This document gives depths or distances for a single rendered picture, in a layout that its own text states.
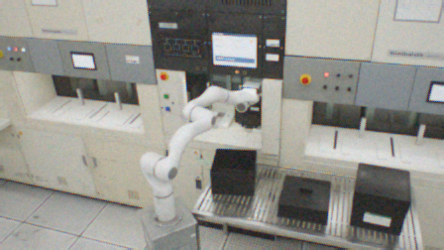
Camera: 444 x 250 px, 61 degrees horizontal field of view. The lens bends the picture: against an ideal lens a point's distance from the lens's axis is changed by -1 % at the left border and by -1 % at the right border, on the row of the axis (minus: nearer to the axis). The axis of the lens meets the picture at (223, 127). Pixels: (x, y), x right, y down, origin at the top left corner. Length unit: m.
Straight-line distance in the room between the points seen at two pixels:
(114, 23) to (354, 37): 1.53
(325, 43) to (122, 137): 1.72
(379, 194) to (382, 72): 0.69
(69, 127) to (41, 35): 0.78
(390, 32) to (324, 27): 0.35
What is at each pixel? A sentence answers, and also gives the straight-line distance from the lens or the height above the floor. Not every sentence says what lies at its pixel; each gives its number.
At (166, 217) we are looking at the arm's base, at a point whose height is 0.80.
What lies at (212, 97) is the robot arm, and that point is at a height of 1.38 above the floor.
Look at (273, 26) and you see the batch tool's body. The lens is 2.33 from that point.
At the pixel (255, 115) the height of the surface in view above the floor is 1.02.
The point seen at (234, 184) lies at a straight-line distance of 2.41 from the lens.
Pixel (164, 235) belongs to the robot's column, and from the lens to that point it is 2.27.
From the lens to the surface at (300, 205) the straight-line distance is 2.27.
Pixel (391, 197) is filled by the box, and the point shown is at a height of 1.01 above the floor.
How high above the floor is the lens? 2.35
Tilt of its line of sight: 30 degrees down
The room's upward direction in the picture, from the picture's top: 2 degrees counter-clockwise
